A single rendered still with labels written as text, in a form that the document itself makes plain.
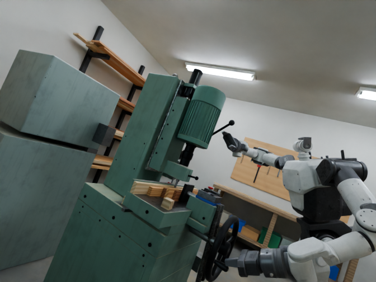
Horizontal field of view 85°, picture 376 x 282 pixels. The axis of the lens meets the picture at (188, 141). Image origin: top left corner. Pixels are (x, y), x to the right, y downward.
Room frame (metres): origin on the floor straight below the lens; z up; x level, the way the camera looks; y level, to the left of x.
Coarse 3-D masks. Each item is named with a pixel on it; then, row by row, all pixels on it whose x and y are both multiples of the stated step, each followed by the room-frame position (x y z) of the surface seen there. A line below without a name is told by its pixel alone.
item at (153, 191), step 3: (150, 186) 0.94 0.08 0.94; (150, 189) 0.93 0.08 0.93; (153, 189) 0.94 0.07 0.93; (156, 189) 0.96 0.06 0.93; (159, 189) 0.98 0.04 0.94; (162, 189) 1.00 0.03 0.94; (147, 192) 0.94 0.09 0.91; (150, 192) 0.93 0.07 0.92; (153, 192) 0.95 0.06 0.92; (156, 192) 0.96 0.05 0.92; (159, 192) 0.99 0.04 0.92; (195, 192) 1.31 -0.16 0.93; (150, 195) 0.93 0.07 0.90; (153, 195) 0.95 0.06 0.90; (156, 195) 0.97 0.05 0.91; (159, 195) 0.99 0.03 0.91
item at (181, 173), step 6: (168, 162) 1.11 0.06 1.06; (174, 162) 1.13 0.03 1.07; (168, 168) 1.11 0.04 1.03; (174, 168) 1.09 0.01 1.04; (180, 168) 1.07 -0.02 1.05; (186, 168) 1.05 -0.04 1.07; (168, 174) 1.10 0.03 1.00; (174, 174) 1.08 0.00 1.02; (180, 174) 1.06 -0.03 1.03; (186, 174) 1.06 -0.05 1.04; (186, 180) 1.08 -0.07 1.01
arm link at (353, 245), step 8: (352, 232) 0.68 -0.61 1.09; (360, 232) 0.67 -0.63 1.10; (368, 232) 0.65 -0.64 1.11; (336, 240) 0.68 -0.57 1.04; (344, 240) 0.67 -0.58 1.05; (352, 240) 0.65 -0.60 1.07; (360, 240) 0.65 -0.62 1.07; (368, 240) 0.64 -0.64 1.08; (336, 248) 0.66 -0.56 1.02; (344, 248) 0.65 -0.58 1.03; (352, 248) 0.64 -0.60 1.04; (360, 248) 0.64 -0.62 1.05; (368, 248) 0.64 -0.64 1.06; (344, 256) 0.65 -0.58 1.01; (352, 256) 0.65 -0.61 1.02; (360, 256) 0.64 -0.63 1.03
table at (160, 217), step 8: (128, 192) 0.88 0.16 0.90; (128, 200) 0.87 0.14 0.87; (136, 200) 0.85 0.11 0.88; (144, 200) 0.84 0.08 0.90; (152, 200) 0.88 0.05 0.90; (160, 200) 0.93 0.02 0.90; (136, 208) 0.84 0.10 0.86; (144, 208) 0.82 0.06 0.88; (152, 208) 0.80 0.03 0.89; (160, 208) 0.81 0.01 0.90; (176, 208) 0.90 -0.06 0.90; (184, 208) 0.95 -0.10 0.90; (144, 216) 0.82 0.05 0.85; (152, 216) 0.80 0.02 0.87; (160, 216) 0.78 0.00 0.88; (168, 216) 0.81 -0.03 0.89; (176, 216) 0.86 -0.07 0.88; (184, 216) 0.92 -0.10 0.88; (160, 224) 0.78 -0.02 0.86; (168, 224) 0.83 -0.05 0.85; (176, 224) 0.88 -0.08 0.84; (192, 224) 0.94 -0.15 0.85; (200, 224) 0.92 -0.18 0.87
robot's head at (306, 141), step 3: (300, 138) 1.10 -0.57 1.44; (303, 138) 1.06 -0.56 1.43; (306, 138) 1.05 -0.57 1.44; (309, 138) 1.05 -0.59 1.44; (303, 141) 1.06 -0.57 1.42; (306, 141) 1.05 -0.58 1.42; (309, 141) 1.05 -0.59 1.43; (300, 144) 1.07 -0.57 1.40; (303, 144) 1.06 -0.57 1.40; (306, 144) 1.06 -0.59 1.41; (309, 144) 1.05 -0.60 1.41; (312, 144) 1.06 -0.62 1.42; (300, 147) 1.07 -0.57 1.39; (303, 147) 1.06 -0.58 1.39; (306, 147) 1.05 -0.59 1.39; (309, 147) 1.05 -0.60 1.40; (312, 147) 1.06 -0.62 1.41; (303, 150) 1.07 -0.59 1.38; (306, 150) 1.06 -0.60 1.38; (309, 150) 1.06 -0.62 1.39
